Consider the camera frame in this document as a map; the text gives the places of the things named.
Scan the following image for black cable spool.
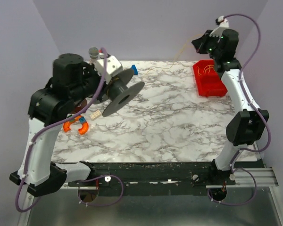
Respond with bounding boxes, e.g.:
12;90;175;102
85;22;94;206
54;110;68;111
102;68;145;117

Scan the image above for grey mesh microphone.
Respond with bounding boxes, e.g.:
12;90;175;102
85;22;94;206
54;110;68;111
88;47;99;64

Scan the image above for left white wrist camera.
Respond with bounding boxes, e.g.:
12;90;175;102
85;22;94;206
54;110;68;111
93;55;123;84

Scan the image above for orange curved track piece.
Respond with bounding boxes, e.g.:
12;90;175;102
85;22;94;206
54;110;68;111
63;115;89;135

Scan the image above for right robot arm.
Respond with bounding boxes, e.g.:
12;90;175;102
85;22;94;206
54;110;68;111
191;29;269;171

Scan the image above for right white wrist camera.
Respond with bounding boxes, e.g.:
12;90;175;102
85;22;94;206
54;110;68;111
209;16;229;37

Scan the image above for yellow cable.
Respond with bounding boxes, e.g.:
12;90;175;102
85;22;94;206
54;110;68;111
106;35;206;95

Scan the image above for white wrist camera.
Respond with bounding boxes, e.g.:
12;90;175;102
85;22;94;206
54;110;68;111
93;55;123;84
209;16;229;37

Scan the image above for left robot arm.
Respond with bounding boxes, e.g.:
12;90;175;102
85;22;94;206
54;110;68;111
9;53;111;197

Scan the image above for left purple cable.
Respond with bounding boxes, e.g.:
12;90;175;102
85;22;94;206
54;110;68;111
15;47;125;212

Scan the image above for purple cable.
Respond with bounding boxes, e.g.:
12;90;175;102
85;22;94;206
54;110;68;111
207;13;273;207
15;47;125;212

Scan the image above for red plastic bin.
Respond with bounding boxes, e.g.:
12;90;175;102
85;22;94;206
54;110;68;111
192;60;227;97

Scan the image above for brown wooden metronome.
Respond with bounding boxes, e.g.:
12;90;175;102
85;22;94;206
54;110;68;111
71;99;88;114

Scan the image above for aluminium frame rail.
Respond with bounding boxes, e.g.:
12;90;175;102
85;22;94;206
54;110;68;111
28;167;279;189

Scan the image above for yellow cables in bin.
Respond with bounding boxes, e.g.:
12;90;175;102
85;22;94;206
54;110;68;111
196;64;215;76

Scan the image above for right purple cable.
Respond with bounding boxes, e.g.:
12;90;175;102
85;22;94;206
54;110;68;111
207;13;273;207

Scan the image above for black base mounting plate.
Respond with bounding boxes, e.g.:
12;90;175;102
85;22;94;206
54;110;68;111
68;161;236;197

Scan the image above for blue and white block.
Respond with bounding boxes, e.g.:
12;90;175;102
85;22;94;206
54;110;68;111
131;65;138;75

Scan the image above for small blue toy block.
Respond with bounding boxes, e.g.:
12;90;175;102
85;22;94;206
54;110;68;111
79;117;85;123

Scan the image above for white toy brick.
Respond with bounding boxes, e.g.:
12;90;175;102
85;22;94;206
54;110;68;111
90;110;102;121

